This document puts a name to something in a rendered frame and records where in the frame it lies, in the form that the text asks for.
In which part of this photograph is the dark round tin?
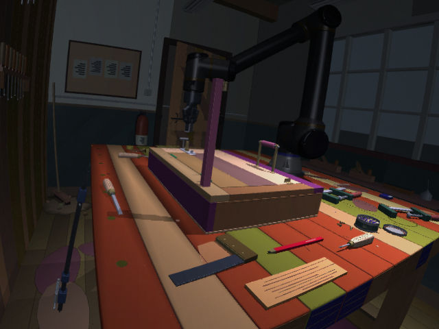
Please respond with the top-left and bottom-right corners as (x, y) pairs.
(353, 213), (381, 232)

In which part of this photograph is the dark round tin lid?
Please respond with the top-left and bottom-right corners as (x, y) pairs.
(381, 223), (408, 238)

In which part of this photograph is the green clamp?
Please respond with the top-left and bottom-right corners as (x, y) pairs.
(407, 206), (439, 222)
(321, 186), (363, 204)
(377, 202), (410, 219)

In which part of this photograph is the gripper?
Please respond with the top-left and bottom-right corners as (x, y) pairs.
(181, 89), (203, 133)

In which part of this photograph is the striped wooden cupboard door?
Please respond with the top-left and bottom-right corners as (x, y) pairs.
(154, 145), (316, 200)

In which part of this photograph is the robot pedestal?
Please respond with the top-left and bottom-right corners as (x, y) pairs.
(276, 150), (303, 176)

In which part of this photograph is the dark wooden plane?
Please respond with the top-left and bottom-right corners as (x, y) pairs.
(352, 162), (377, 183)

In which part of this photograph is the wooden broom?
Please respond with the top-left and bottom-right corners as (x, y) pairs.
(51, 82), (73, 206)

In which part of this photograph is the red fire extinguisher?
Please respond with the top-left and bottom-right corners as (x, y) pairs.
(134, 112), (150, 146)

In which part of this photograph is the wooden steel try square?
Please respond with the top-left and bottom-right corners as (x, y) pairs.
(168, 232), (259, 288)

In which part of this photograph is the blue bar clamp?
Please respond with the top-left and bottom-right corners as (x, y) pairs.
(53, 163), (91, 313)

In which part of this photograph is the cream handled chisel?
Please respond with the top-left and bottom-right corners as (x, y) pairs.
(102, 178), (124, 217)

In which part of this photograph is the dark wooden side bench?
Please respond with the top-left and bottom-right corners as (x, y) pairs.
(324, 143), (439, 208)

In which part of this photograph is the wooden cupboard body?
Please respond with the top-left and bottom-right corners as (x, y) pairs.
(147, 145), (325, 234)

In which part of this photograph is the wall chisel rack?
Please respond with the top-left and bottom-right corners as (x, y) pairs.
(0, 42), (32, 102)

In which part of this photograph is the red pencil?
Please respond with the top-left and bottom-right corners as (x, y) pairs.
(267, 236), (325, 256)

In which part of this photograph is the tan wooden board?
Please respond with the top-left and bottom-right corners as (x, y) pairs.
(244, 257), (348, 311)

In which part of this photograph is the grey funnel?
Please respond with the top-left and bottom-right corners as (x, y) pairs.
(420, 179), (434, 203)

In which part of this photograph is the white handled screwdriver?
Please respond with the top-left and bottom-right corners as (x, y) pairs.
(337, 232), (376, 252)

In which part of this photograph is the purple wooden post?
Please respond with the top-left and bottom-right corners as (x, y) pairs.
(200, 77), (226, 188)

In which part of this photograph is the brown framed notice board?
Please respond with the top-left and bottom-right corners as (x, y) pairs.
(64, 39), (143, 100)

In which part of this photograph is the large paned window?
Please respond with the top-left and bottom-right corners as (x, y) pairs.
(331, 23), (439, 159)

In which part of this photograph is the pink brass door handle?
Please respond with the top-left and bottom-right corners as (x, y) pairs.
(256, 139), (281, 174)

